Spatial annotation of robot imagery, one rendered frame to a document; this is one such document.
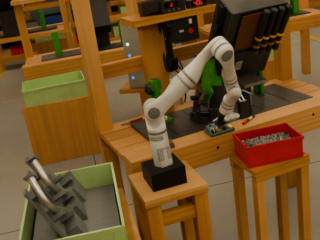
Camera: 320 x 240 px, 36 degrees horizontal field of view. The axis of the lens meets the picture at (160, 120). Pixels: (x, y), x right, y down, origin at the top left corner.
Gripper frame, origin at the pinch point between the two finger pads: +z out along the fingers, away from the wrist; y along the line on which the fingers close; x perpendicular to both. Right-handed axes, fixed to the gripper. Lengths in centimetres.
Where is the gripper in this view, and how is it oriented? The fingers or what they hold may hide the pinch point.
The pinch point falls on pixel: (220, 125)
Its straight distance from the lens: 273.7
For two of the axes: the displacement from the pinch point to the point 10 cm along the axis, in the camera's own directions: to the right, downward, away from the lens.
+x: 4.0, 7.5, -5.2
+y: -9.1, 2.6, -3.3
